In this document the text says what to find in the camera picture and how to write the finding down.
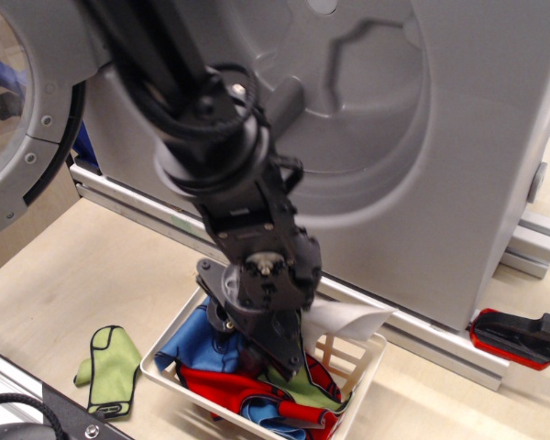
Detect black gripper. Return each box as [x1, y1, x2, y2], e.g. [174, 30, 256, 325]
[195, 258, 306, 381]

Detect blue felt jeans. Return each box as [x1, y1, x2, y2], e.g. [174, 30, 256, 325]
[155, 298, 245, 373]

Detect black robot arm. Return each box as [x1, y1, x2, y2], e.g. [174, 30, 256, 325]
[82, 1, 322, 380]

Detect white plastic laundry basket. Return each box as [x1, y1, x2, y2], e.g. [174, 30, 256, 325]
[140, 289, 390, 439]

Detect grey toy washing machine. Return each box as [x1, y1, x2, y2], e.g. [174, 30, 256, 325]
[87, 1, 550, 330]

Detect red felt shirt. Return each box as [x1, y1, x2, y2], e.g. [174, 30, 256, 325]
[176, 363, 346, 439]

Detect blue felt cloth in basket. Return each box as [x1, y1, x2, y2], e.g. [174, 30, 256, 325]
[240, 398, 307, 440]

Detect green felt sock in basket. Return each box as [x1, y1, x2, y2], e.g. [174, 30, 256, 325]
[258, 353, 352, 412]

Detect white felt cloth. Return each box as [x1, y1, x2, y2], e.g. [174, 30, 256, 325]
[302, 298, 396, 347]

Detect green felt sock on table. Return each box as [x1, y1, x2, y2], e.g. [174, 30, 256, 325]
[73, 325, 141, 420]

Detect red black clamp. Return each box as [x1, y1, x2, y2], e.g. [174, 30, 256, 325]
[469, 309, 550, 371]

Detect grey round washer door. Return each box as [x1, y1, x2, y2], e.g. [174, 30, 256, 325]
[0, 1, 108, 233]

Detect black mount plate with cable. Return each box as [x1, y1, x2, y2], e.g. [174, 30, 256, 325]
[0, 387, 131, 440]

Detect aluminium table edge rail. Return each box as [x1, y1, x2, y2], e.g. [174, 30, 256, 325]
[0, 355, 43, 424]

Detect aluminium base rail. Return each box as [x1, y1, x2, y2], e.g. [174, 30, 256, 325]
[71, 164, 550, 391]

